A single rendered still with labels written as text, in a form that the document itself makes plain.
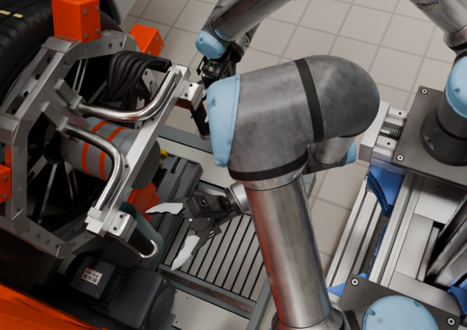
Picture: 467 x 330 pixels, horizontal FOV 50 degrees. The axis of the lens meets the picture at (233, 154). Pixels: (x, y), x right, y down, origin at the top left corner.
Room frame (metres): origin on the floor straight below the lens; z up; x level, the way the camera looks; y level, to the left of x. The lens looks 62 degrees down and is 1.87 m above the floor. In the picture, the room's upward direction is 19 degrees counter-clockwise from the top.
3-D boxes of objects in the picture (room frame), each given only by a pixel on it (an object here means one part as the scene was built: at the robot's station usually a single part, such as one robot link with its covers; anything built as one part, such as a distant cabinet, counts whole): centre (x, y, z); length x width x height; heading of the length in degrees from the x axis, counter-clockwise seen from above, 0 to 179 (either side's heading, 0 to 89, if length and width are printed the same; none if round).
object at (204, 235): (0.40, 0.13, 0.83); 0.09 x 0.05 x 0.02; 136
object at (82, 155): (0.67, 0.28, 0.85); 0.21 x 0.14 x 0.14; 49
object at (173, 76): (0.71, 0.18, 1.03); 0.19 x 0.18 x 0.11; 49
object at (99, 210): (0.56, 0.31, 1.03); 0.19 x 0.18 x 0.11; 49
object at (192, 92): (0.71, 0.07, 0.93); 0.09 x 0.05 x 0.05; 49
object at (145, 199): (0.74, 0.37, 0.48); 0.16 x 0.12 x 0.17; 49
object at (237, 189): (0.46, 0.01, 0.81); 0.08 x 0.05 x 0.08; 10
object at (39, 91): (0.72, 0.34, 0.85); 0.54 x 0.07 x 0.54; 139
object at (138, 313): (0.53, 0.53, 0.26); 0.42 x 0.18 x 0.35; 49
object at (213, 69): (0.80, -0.04, 0.86); 0.12 x 0.08 x 0.09; 140
